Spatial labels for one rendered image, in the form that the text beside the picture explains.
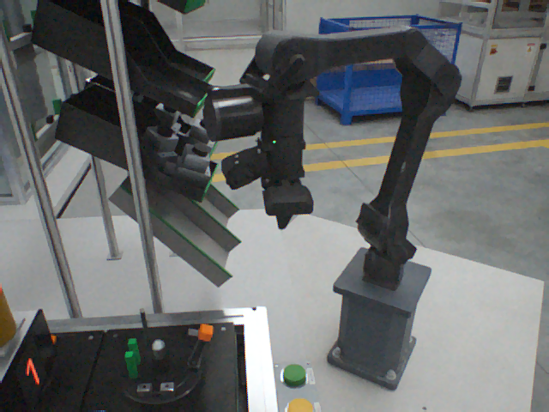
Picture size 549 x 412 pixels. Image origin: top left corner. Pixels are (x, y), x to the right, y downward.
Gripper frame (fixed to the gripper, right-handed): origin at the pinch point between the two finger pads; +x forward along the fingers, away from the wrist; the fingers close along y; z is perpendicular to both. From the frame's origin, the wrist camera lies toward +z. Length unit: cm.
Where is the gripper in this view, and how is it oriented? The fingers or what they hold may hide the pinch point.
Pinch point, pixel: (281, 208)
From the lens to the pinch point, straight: 67.7
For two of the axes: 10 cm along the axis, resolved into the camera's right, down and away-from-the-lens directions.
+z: -10.0, 0.5, -0.8
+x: 0.0, 8.7, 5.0
